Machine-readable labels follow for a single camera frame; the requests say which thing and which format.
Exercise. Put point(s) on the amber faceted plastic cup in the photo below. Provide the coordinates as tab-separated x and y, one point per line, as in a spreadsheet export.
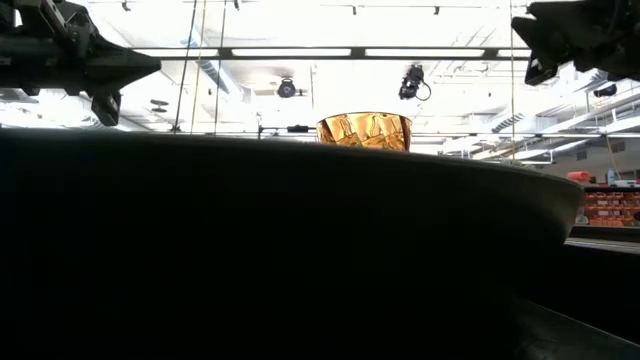
365	131

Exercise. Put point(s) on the dark round plate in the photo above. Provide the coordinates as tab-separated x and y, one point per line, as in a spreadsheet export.
250	240

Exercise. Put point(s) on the grey textured serving tray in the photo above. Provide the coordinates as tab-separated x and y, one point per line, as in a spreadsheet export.
600	280

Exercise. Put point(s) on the black overhead camera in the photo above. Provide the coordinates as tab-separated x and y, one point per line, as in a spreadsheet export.
411	82

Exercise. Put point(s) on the red box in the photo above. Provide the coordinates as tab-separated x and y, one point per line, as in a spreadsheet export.
579	176

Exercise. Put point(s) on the round black ceiling device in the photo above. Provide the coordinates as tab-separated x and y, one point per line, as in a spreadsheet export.
286	89

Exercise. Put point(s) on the red parts bins shelf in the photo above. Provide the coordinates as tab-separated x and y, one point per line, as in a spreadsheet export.
612	207

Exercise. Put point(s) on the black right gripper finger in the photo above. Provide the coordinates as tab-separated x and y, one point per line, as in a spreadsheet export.
545	30

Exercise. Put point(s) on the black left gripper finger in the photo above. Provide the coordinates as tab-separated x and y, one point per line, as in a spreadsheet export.
125	65

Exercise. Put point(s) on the long horizontal light rail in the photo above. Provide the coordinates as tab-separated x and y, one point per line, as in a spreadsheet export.
500	135

